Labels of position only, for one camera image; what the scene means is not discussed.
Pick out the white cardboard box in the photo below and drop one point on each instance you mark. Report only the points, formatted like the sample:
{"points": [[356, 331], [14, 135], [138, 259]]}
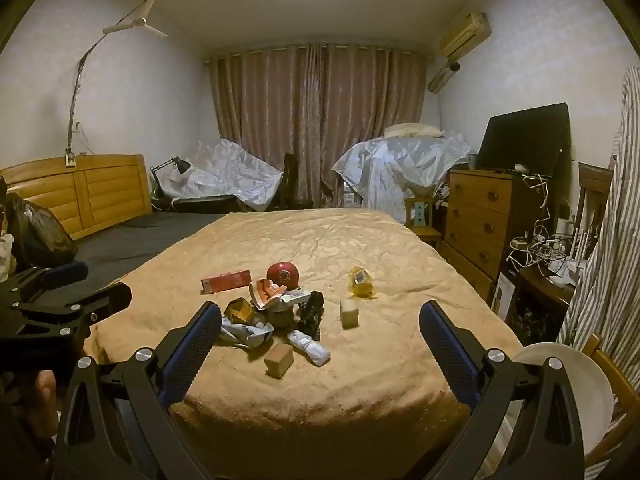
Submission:
{"points": [[502, 295]]}

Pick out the orange white paper carton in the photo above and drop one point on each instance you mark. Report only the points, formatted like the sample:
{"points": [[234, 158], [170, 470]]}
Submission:
{"points": [[267, 290]]}

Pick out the person's left hand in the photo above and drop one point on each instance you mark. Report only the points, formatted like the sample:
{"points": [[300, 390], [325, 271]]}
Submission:
{"points": [[46, 400]]}

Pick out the dark grey bed sheet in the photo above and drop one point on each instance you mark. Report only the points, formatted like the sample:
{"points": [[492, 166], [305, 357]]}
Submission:
{"points": [[140, 240]]}

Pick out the brown cardboard cube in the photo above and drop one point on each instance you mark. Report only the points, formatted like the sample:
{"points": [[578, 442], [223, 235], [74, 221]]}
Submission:
{"points": [[277, 360]]}

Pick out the silver plastic cover sheet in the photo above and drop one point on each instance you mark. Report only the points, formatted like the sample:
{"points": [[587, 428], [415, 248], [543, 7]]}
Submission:
{"points": [[225, 170], [390, 160]]}

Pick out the black television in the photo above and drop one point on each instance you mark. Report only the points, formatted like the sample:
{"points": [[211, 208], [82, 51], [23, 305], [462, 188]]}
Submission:
{"points": [[525, 140]]}

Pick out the wooden stool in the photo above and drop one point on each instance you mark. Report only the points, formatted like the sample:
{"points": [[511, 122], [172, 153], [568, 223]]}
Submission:
{"points": [[592, 344]]}

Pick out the striped hanging shirt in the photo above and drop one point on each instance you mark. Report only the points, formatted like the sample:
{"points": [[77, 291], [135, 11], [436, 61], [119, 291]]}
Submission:
{"points": [[620, 210]]}

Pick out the black plastic bag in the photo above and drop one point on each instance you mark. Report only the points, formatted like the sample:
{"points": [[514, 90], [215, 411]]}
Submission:
{"points": [[35, 235]]}

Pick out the yellow plastic wrapper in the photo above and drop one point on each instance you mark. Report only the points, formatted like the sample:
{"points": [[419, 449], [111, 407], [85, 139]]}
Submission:
{"points": [[361, 285]]}

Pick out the beige air conditioner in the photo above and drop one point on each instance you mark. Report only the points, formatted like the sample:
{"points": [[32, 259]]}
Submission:
{"points": [[465, 35]]}

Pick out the red apple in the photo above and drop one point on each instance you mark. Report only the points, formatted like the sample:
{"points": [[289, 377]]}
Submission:
{"points": [[280, 272]]}

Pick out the pale blue wrapper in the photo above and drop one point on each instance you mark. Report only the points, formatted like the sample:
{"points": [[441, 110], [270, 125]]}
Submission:
{"points": [[245, 335]]}

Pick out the black plaid cloth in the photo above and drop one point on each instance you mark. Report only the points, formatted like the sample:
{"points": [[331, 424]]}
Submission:
{"points": [[311, 312]]}

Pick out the white tissue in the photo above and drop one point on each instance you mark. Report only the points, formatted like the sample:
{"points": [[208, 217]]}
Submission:
{"points": [[310, 347]]}

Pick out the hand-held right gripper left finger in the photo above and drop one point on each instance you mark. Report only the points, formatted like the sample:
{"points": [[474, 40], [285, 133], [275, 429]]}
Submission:
{"points": [[192, 355]]}

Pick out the wooden drawer dresser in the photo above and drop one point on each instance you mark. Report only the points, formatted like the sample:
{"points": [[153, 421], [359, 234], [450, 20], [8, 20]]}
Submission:
{"points": [[475, 220]]}

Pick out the dark wooden side table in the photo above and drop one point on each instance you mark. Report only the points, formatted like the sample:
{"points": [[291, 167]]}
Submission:
{"points": [[540, 300]]}

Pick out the beige sponge block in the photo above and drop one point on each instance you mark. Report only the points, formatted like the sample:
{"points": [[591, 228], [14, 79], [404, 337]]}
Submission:
{"points": [[350, 315]]}

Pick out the small wooden chair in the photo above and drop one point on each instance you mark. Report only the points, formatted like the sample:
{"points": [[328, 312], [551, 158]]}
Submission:
{"points": [[424, 232]]}

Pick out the white plastic basin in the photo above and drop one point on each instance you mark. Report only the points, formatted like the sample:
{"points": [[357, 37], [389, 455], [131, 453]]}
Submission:
{"points": [[595, 400]]}

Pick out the red carton box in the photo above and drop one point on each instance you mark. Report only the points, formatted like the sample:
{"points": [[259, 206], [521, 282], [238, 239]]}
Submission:
{"points": [[225, 282]]}

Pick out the cream pillow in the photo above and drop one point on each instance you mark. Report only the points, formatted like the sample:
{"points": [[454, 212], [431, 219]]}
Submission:
{"points": [[412, 130]]}

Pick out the gold box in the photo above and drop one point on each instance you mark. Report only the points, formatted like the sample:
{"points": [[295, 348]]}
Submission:
{"points": [[239, 310]]}

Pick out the wooden bed headboard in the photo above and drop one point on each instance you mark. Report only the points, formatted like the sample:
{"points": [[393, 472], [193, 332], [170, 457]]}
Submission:
{"points": [[100, 190]]}

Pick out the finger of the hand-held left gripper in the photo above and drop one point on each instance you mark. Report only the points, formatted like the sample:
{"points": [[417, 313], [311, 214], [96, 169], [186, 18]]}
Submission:
{"points": [[65, 272], [107, 297]]}

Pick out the white plastic bag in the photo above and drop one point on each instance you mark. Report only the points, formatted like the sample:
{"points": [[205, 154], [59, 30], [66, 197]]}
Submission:
{"points": [[6, 257]]}

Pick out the white ceiling fan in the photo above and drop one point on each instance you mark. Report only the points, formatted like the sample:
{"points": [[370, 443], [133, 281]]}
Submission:
{"points": [[142, 22]]}

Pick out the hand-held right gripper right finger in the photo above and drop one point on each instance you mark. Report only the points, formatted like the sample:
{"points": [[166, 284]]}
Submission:
{"points": [[450, 355]]}

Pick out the black desk lamp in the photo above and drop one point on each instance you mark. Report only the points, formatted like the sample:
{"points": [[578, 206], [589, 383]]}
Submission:
{"points": [[181, 165]]}

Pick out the brown wooden chair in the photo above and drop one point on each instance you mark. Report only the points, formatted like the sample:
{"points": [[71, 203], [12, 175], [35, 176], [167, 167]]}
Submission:
{"points": [[592, 180]]}

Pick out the brown window curtain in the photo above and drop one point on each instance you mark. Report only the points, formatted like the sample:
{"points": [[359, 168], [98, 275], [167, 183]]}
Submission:
{"points": [[310, 110]]}

